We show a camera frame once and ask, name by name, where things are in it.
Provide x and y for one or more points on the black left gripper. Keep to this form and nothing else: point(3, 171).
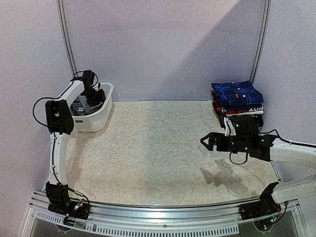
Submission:
point(101, 98)

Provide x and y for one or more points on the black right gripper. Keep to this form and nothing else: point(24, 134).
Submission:
point(227, 143)

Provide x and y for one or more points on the blue plaid shirt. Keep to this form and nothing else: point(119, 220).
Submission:
point(237, 93)

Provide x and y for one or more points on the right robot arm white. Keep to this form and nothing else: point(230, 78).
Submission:
point(293, 162)

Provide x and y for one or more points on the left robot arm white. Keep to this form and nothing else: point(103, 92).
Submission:
point(60, 125)

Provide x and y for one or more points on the white plastic laundry basket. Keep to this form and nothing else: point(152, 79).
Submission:
point(96, 121)

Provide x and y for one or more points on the grey folded garment in basket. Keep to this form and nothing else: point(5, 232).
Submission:
point(80, 107)

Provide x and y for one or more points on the red black folded garment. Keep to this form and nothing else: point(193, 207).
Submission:
point(219, 110)

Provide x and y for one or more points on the white folded garment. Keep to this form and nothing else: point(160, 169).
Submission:
point(258, 112)

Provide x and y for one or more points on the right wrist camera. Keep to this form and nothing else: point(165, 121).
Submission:
point(229, 129)

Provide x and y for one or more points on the aluminium front rail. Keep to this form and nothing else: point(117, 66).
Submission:
point(110, 220)

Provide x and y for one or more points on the left wall aluminium profile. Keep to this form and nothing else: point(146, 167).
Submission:
point(66, 36)

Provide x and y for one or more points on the wall aluminium profile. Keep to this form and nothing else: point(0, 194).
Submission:
point(66, 36)
point(261, 40)

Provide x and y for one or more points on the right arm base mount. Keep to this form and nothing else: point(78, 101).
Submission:
point(265, 212)

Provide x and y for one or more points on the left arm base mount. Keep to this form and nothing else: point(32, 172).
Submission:
point(72, 211)

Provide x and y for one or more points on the right wall aluminium profile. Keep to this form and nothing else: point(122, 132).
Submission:
point(261, 40)

